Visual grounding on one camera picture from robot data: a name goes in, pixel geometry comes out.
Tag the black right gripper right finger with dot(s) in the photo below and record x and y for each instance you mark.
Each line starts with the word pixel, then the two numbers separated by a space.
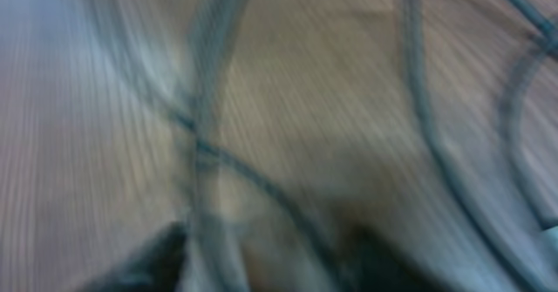
pixel 374 265

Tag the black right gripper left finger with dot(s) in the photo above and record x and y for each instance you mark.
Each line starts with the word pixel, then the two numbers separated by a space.
pixel 155 267

